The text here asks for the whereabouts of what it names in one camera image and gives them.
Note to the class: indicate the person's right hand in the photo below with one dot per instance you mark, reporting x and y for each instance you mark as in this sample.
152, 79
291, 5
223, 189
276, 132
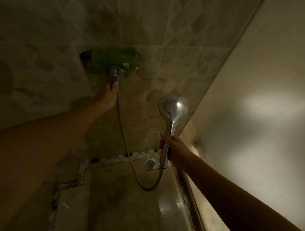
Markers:
178, 150

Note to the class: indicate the person's left hand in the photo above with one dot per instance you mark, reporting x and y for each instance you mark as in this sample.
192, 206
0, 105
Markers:
107, 97

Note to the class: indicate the green shower mixer valve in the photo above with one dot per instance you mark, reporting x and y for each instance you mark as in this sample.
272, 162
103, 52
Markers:
112, 58

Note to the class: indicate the person's right forearm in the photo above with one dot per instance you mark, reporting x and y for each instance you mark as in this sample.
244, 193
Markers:
238, 200

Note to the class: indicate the person's left forearm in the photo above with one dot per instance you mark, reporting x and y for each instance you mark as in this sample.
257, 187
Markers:
43, 154

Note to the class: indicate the square metal floor drain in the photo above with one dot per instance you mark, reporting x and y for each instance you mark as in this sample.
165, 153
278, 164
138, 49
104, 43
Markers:
150, 164

